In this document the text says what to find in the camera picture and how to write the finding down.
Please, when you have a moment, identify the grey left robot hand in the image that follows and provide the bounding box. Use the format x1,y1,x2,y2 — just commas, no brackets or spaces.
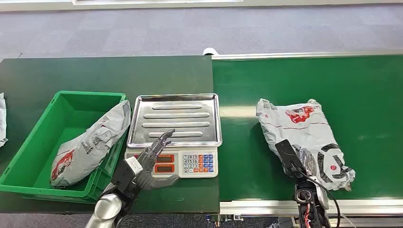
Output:
134,129,181,190

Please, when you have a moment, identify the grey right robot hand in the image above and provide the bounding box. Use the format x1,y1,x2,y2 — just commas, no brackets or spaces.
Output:
294,145,318,181

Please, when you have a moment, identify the grey package with black logo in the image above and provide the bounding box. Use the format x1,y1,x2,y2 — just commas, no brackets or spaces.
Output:
256,98,356,191

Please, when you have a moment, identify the electronic weighing scale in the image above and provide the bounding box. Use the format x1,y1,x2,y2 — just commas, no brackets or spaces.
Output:
125,93,223,179

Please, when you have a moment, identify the grey courier bag package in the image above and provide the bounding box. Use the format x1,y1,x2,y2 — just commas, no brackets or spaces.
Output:
0,92,9,148
49,100,132,189

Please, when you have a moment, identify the green plastic basket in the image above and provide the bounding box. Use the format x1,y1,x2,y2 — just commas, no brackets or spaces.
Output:
0,90,130,205

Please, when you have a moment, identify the green conveyor belt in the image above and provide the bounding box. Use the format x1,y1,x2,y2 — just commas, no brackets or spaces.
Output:
211,55,403,202

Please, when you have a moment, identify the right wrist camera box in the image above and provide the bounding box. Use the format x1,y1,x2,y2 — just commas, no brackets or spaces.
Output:
275,139,307,178

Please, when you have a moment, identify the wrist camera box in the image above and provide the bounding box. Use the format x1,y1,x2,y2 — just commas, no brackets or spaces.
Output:
111,156,144,195
275,139,307,178

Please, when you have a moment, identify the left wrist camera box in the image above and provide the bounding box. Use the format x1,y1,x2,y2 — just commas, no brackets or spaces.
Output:
111,156,144,195

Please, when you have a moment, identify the silver conveyor frame rail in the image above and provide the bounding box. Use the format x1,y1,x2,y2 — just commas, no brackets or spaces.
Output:
211,49,403,60
219,198,403,218

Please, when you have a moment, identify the metal conveyor bracket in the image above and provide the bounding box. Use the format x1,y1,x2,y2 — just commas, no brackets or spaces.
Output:
206,214,244,228

